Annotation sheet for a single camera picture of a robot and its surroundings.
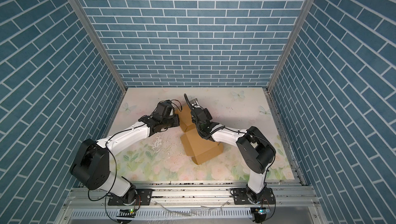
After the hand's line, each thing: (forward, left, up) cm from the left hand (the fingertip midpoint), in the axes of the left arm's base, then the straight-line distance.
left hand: (180, 119), depth 88 cm
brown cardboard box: (-15, -11, -8) cm, 20 cm away
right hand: (+7, -12, +2) cm, 14 cm away
